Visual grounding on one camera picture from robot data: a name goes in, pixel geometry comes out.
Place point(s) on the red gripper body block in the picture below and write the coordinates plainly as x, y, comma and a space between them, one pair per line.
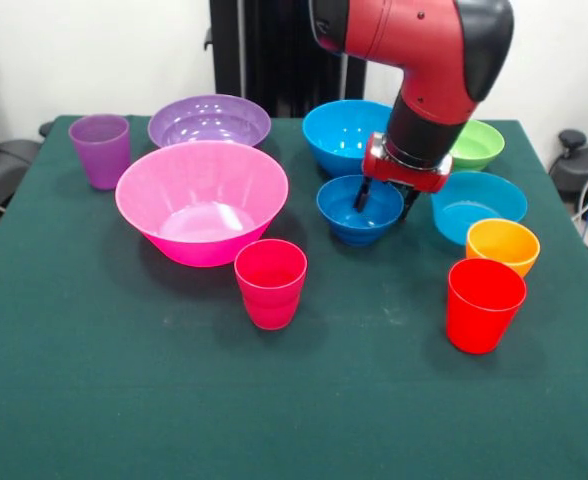
399, 175

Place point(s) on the large pink plastic bowl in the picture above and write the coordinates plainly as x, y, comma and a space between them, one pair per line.
194, 200

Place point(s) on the magenta plastic cup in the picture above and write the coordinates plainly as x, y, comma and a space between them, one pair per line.
269, 295

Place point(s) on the green plastic bowl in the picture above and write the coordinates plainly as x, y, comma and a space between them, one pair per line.
481, 147

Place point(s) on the purple plastic cup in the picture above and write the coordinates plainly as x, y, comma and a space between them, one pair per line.
101, 160

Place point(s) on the orange plastic cup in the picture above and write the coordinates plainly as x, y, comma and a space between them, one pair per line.
504, 245

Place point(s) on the purple plastic bowl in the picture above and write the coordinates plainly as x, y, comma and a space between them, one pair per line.
209, 120

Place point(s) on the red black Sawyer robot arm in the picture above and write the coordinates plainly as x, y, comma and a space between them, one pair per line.
424, 50

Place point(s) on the red plastic cup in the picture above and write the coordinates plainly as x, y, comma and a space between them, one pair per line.
479, 320

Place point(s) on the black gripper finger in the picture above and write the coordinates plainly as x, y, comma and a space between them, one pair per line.
410, 202
362, 197

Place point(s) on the dark green tablecloth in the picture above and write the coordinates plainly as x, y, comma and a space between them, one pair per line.
124, 400

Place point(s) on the shallow light blue plastic bowl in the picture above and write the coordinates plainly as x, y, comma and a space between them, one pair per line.
474, 210

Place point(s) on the small dark blue plastic bowl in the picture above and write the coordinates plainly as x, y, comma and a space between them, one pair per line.
344, 225

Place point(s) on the large light blue plastic bowl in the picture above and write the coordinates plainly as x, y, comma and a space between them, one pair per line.
339, 135

